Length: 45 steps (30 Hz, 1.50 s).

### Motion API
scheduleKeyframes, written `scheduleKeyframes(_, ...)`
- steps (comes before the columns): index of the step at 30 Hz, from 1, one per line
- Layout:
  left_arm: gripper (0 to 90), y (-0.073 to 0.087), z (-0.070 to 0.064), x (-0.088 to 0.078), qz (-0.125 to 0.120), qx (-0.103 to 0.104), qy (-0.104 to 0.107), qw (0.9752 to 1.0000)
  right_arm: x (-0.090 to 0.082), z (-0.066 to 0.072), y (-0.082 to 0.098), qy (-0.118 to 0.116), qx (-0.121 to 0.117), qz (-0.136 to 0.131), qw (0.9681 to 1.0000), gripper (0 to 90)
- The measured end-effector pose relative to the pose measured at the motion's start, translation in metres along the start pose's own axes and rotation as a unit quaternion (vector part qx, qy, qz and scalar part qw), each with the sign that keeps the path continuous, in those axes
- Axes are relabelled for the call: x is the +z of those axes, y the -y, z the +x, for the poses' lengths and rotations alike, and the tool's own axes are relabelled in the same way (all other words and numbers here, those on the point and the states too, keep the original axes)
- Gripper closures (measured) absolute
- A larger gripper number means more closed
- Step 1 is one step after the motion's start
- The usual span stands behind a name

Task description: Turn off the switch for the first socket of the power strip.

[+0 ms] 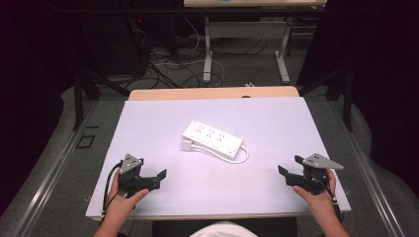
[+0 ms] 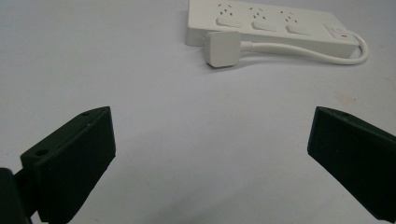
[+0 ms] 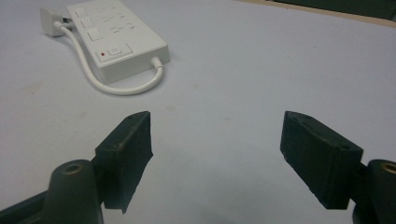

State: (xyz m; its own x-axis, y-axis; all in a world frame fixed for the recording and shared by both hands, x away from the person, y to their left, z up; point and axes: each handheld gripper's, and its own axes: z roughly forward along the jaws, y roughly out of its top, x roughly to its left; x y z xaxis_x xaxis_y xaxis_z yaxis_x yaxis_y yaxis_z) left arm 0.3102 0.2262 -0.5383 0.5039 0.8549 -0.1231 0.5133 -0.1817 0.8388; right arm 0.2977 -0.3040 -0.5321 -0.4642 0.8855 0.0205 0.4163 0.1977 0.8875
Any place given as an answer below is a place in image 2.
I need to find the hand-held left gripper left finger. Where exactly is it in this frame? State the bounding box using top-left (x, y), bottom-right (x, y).
top-left (13, 105), bottom-right (117, 224)

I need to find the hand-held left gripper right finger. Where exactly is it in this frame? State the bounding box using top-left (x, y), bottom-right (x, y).
top-left (306, 105), bottom-right (396, 224)

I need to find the white power strip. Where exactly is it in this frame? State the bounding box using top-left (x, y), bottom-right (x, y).
top-left (185, 0), bottom-right (361, 60)

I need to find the white power plug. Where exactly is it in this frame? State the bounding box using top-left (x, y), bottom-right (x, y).
top-left (204, 30), bottom-right (243, 68)

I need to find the white power cable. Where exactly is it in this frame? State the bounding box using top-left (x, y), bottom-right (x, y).
top-left (240, 32), bottom-right (370, 66)

